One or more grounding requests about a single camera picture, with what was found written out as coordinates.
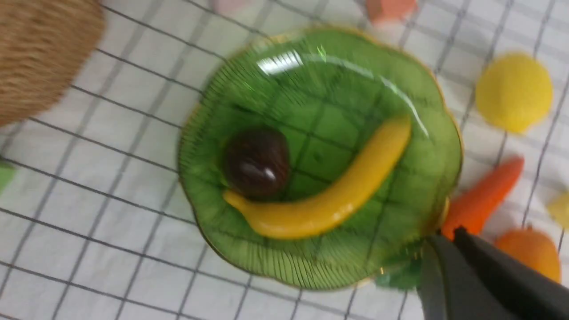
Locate yellow toy banana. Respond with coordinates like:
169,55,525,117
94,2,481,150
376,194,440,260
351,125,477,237
222,116,412,240

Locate green leaf-shaped plastic plate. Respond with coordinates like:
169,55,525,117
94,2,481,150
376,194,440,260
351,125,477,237
177,27,464,290

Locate yellow foam cube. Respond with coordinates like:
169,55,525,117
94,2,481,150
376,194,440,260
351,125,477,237
546,192,569,229

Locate orange toy mango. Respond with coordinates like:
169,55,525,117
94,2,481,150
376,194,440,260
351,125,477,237
494,227,562,284

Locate woven wicker basket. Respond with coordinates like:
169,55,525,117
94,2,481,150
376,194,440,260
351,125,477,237
0,0,106,126

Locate orange foam cube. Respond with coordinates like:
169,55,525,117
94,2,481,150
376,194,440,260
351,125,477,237
365,0,418,24

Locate green foam cube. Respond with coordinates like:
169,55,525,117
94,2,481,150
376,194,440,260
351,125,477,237
0,161,16,195

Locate yellow toy lemon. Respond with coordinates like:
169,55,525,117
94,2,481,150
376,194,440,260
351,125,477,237
475,52,553,134

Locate orange toy carrot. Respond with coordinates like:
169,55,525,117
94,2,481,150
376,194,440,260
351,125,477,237
376,156,525,290

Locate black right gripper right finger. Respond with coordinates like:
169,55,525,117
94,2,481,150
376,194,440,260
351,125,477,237
453,227,569,320

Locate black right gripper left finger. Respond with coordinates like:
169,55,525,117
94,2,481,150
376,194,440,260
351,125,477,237
418,236,516,320

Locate dark purple toy mangosteen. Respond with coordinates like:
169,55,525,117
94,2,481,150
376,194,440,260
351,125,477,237
221,126,290,198

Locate pink foam cube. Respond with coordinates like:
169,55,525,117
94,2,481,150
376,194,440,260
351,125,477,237
209,0,251,14

